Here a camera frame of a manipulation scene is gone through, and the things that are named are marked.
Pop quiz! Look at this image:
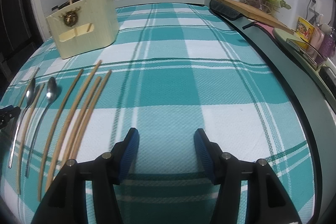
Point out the yellow snack box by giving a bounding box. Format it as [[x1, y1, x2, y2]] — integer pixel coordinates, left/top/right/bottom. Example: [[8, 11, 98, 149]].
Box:
[[295, 16, 314, 44]]

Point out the white knife block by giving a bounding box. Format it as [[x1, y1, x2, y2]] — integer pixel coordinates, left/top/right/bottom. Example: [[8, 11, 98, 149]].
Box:
[[275, 0, 306, 30]]

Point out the wooden chopstick beside large spoon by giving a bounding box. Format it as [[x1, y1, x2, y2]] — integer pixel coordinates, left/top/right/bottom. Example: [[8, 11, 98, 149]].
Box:
[[16, 83, 46, 196]]

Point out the cream utensil holder box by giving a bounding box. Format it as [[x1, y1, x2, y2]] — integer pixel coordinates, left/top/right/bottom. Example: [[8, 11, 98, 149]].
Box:
[[46, 0, 119, 59]]

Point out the green tray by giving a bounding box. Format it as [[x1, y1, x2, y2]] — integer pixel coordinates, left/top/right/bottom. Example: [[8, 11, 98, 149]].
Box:
[[272, 28, 335, 111]]

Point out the wooden cutting board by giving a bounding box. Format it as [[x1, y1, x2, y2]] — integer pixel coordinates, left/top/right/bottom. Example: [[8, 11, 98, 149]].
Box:
[[216, 0, 294, 35]]

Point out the large steel spoon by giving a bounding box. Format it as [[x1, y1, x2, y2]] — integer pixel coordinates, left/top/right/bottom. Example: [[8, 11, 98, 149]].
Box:
[[8, 78, 35, 168]]

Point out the long wooden chopstick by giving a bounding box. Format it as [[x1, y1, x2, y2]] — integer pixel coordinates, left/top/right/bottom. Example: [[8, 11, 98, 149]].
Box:
[[45, 59, 103, 191]]

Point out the small steel spoon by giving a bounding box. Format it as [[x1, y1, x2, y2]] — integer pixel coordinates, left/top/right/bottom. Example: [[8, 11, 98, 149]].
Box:
[[25, 77, 58, 178]]

